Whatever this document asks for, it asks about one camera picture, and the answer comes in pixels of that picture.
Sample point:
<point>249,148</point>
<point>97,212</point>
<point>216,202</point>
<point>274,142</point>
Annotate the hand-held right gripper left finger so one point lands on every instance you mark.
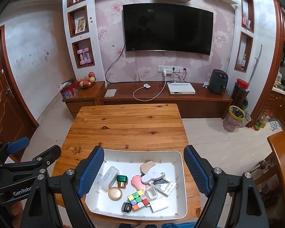
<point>91,171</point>

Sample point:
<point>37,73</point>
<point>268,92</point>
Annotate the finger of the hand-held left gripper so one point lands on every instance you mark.
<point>49,154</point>
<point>17,144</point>

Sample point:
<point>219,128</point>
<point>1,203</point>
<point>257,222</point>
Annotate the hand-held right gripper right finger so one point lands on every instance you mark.
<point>197,171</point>

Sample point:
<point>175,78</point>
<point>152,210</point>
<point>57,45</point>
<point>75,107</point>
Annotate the clear long plastic box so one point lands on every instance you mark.
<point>109,177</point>

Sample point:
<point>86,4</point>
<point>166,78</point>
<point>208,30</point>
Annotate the green perfume bottle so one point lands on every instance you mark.
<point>121,179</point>

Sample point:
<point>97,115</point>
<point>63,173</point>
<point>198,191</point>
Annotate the gold round compact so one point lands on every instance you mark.
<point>115,194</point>

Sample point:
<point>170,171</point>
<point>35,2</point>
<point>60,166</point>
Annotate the white plastic tray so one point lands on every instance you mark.
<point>123,161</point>

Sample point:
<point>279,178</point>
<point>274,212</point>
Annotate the small white digital camera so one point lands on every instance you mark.
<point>162,185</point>

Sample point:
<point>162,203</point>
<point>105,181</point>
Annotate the white tape measure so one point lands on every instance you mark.
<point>154,174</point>

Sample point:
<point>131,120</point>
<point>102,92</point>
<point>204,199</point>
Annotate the pink heart-shaped case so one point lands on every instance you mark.
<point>137,184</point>

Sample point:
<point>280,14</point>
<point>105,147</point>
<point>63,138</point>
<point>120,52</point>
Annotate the small clear plastic box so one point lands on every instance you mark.
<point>152,192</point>

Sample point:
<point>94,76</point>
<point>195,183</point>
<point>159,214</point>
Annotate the black charger plug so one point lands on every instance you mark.
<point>126,207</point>

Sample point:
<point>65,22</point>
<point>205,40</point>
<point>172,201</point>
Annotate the small beige box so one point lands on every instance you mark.
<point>146,167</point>

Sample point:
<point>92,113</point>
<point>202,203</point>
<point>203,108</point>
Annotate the white power bank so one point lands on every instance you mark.
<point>159,205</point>

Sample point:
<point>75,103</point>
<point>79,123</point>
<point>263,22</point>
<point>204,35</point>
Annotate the colourful puzzle cube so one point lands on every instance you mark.
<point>137,199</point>

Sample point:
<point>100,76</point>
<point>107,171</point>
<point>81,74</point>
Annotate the brown wooden door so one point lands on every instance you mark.
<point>7,104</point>

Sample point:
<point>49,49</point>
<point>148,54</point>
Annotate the blue plastic stool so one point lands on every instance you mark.
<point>180,225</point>

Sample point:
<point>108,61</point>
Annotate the yellow-rimmed plastic bucket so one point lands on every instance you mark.
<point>232,123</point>

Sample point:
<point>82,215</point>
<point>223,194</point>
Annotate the wooden side cabinet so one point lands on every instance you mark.
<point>85,99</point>

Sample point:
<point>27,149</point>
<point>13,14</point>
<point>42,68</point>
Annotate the red printed box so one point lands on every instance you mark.
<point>70,91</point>

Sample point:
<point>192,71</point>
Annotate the long wooden television cabinet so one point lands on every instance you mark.
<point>204,104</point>

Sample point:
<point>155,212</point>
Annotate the dark fruit bowl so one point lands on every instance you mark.
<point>86,87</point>

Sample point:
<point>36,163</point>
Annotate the yellow oil bottle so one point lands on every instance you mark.
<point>260,123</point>

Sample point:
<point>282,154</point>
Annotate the grey flat card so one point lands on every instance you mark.
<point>110,93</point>

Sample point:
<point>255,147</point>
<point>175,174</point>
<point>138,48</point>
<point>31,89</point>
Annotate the pile of red apples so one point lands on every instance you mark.
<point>86,79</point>

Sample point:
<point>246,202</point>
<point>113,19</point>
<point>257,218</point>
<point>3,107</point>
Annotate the white set-top box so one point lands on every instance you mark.
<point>181,88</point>

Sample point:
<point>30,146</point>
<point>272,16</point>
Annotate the red-lidded dark jar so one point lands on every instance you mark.
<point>240,95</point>

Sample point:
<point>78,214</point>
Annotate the wooden chair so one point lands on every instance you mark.
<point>282,152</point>

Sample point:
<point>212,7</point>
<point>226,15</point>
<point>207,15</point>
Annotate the dark green air fryer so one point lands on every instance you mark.
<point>218,82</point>

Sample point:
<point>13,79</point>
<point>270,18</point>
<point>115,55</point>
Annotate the wooden kitchen cabinet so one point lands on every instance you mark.
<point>279,109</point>

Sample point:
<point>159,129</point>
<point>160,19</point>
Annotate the white charger plug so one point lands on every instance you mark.
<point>166,72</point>

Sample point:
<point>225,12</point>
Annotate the long metal stick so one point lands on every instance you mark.
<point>257,61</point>

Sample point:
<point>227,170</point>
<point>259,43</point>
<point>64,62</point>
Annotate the framed photo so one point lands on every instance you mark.
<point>80,25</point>

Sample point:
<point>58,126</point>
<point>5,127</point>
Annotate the black curved television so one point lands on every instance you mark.
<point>168,28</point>

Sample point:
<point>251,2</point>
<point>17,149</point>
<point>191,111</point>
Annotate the small pink box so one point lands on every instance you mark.
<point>246,21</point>

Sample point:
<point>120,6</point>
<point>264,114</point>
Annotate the white light switch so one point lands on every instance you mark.
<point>19,61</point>

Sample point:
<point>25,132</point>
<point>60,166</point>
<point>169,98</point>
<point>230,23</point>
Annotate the white wall socket strip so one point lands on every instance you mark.
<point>178,68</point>

